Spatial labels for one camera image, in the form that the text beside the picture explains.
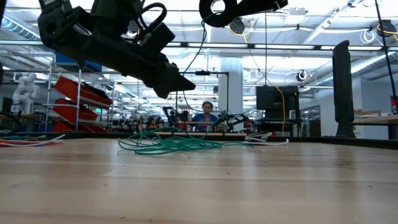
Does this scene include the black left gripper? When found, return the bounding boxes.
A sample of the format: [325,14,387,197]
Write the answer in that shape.
[74,22,197,99]

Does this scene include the thin green wire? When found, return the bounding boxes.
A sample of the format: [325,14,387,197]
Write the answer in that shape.
[117,12,254,156]

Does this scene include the thick white cord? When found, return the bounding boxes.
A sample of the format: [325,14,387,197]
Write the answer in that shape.
[243,132,290,147]

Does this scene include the person behind robot station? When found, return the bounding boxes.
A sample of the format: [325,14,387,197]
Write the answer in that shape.
[192,101,219,133]

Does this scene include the long ceiling light strip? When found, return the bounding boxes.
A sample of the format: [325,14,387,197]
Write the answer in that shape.
[0,39,398,52]

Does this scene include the white building column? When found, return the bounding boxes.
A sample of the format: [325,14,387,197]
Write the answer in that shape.
[217,57,244,131]

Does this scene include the blue plastic bin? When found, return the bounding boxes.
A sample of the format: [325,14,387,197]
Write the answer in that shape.
[55,50,104,73]

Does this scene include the metal shelving rack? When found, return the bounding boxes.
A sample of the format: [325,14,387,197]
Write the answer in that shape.
[43,62,114,134]

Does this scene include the red slanted shelf bin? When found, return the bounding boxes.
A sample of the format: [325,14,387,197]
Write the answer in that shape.
[52,98,100,125]
[52,120,109,134]
[54,76,113,110]

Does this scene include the thin black pole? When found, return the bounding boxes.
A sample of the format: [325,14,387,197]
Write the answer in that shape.
[374,0,398,99]

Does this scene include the wooden top work desk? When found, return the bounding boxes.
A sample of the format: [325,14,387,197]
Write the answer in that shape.
[351,114,398,141]

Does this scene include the black camera gantry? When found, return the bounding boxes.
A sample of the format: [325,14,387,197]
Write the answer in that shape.
[175,70,230,131]

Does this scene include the black ceiling cable reel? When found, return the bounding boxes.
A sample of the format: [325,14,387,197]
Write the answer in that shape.
[376,19,397,38]
[228,17,247,35]

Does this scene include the left wrist cable loop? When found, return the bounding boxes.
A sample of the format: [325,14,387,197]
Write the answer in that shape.
[136,2,169,41]

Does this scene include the yellow hanging cable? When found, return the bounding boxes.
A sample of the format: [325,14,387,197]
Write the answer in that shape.
[266,79,286,134]

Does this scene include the bundle of coloured wires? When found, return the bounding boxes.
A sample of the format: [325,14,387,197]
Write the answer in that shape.
[0,133,66,148]

